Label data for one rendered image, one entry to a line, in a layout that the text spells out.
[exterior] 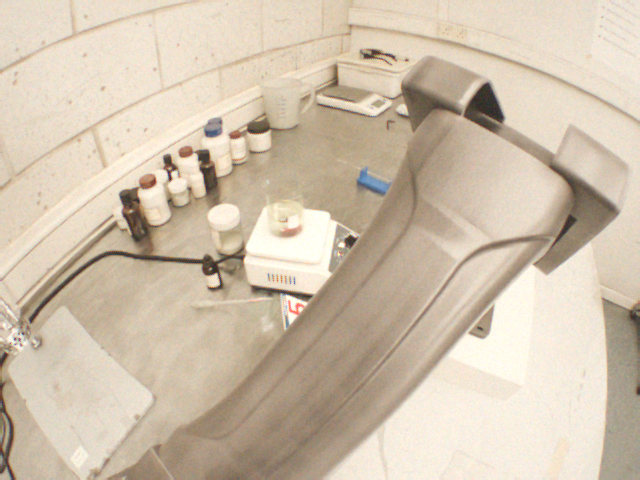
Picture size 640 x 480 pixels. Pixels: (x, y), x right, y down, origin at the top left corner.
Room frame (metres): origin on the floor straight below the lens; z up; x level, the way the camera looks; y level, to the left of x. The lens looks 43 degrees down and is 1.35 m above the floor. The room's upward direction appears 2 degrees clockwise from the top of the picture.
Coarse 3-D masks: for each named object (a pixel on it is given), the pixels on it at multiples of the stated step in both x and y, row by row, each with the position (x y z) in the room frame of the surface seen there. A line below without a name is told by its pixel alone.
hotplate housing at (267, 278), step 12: (324, 252) 0.38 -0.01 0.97; (252, 264) 0.35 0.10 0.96; (264, 264) 0.35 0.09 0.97; (276, 264) 0.35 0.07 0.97; (288, 264) 0.35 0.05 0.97; (300, 264) 0.35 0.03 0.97; (312, 264) 0.35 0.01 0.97; (324, 264) 0.36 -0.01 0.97; (252, 276) 0.35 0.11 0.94; (264, 276) 0.35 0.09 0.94; (276, 276) 0.35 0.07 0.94; (288, 276) 0.35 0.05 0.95; (300, 276) 0.34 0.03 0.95; (312, 276) 0.34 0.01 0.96; (324, 276) 0.34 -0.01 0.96; (264, 288) 0.35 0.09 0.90; (276, 288) 0.35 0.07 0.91; (288, 288) 0.35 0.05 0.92; (300, 288) 0.34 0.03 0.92; (312, 288) 0.34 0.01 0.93
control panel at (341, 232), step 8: (336, 224) 0.46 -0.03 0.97; (336, 232) 0.43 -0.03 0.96; (344, 232) 0.44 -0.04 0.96; (352, 232) 0.45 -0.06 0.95; (336, 240) 0.42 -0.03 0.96; (344, 240) 0.42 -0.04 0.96; (336, 248) 0.40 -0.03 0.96; (344, 248) 0.41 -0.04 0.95; (336, 256) 0.38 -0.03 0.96; (344, 256) 0.39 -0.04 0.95; (336, 264) 0.36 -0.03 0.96
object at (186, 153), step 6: (180, 150) 0.68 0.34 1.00; (186, 150) 0.68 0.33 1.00; (192, 150) 0.69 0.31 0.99; (180, 156) 0.67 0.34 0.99; (186, 156) 0.67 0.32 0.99; (192, 156) 0.68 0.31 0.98; (180, 162) 0.66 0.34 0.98; (186, 162) 0.66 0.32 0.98; (198, 162) 0.69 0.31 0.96; (180, 168) 0.66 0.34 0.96; (186, 168) 0.66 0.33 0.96; (180, 174) 0.66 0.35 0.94; (186, 174) 0.66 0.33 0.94; (186, 180) 0.66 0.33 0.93
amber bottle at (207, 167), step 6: (204, 150) 0.68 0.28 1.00; (204, 156) 0.66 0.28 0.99; (210, 156) 0.68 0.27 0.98; (204, 162) 0.66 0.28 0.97; (210, 162) 0.67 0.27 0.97; (204, 168) 0.65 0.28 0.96; (210, 168) 0.66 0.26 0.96; (204, 174) 0.65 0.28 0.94; (210, 174) 0.66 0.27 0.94; (216, 174) 0.68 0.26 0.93; (204, 180) 0.65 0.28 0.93; (210, 180) 0.65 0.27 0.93; (216, 180) 0.67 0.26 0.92; (210, 186) 0.65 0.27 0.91
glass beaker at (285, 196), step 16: (288, 176) 0.45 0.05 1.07; (272, 192) 0.43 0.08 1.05; (288, 192) 0.44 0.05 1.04; (304, 192) 0.41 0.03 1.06; (272, 208) 0.39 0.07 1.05; (288, 208) 0.39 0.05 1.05; (304, 208) 0.41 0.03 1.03; (272, 224) 0.39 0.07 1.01; (288, 224) 0.39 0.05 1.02; (304, 224) 0.41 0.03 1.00; (288, 240) 0.39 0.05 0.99
